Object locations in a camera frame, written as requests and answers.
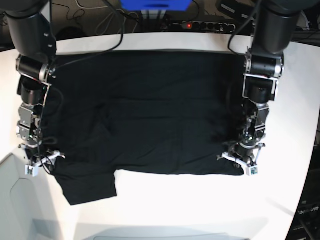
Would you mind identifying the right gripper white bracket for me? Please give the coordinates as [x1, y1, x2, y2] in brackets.
[18, 144, 66, 175]

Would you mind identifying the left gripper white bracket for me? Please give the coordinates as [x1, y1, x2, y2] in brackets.
[217, 142, 266, 174]

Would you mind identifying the black T-shirt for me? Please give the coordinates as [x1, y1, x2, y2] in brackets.
[41, 51, 244, 205]

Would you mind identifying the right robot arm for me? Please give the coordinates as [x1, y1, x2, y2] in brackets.
[0, 0, 64, 177]

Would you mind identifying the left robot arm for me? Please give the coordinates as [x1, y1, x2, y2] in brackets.
[217, 0, 317, 176]

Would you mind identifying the black power strip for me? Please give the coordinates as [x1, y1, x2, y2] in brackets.
[171, 21, 237, 34]

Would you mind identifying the blue plastic box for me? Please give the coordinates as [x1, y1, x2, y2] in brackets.
[120, 0, 192, 11]

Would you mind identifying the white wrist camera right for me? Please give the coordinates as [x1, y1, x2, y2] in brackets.
[24, 165, 39, 177]

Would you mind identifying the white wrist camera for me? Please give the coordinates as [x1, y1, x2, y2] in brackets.
[24, 165, 39, 177]
[245, 165, 259, 176]

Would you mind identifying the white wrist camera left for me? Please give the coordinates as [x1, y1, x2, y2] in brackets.
[245, 165, 259, 176]

